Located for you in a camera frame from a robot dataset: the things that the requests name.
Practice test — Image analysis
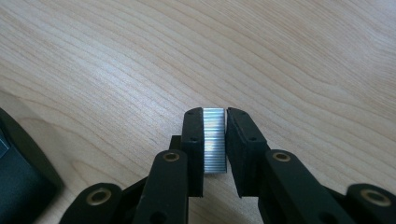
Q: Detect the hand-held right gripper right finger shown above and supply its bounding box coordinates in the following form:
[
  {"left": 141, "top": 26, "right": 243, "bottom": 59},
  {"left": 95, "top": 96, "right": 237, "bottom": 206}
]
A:
[{"left": 225, "top": 106, "right": 271, "bottom": 199}]

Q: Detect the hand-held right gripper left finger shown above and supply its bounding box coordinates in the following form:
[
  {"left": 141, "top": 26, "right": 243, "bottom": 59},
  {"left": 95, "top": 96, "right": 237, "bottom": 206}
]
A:
[{"left": 169, "top": 106, "right": 205, "bottom": 199}]

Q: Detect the silver staple strip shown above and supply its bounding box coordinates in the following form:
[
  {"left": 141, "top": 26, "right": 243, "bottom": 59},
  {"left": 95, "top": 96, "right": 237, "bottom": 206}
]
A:
[{"left": 203, "top": 107, "right": 228, "bottom": 175}]

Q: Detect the black stapler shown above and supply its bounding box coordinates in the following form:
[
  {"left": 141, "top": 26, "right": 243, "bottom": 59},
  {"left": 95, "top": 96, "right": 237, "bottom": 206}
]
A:
[{"left": 0, "top": 106, "right": 65, "bottom": 224}]

